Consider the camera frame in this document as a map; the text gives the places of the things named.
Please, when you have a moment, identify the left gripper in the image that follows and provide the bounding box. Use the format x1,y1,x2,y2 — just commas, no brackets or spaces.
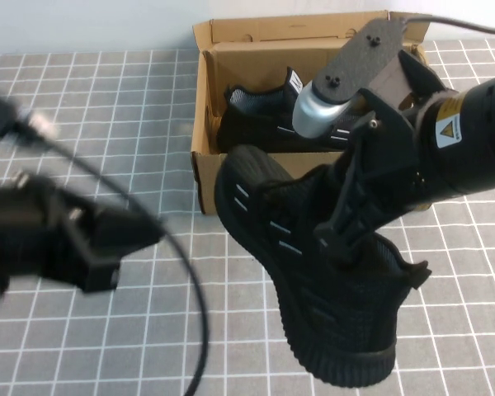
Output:
0,172,167,299

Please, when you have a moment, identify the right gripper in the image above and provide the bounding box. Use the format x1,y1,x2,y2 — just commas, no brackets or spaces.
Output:
317,48,449,266

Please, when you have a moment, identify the black knit sneaker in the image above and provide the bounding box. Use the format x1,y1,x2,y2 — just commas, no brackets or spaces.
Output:
214,144,433,389
217,66,351,153

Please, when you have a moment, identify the brown cardboard shoe box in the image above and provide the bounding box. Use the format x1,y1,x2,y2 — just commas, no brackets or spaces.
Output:
191,11,438,216

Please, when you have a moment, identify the grey white-checked tablecloth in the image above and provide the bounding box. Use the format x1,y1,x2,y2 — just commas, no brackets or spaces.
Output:
0,38,495,396

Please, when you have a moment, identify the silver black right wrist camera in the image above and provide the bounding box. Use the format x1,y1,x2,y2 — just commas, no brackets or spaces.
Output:
291,18,409,138

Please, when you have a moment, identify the black left camera cable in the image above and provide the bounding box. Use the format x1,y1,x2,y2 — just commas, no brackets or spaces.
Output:
20,110,214,396

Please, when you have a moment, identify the black camera cable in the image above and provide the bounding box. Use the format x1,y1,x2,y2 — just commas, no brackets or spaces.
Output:
399,13,495,37
20,110,214,396

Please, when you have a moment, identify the black right camera cable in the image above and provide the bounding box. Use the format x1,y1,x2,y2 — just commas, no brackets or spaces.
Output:
399,13,495,37

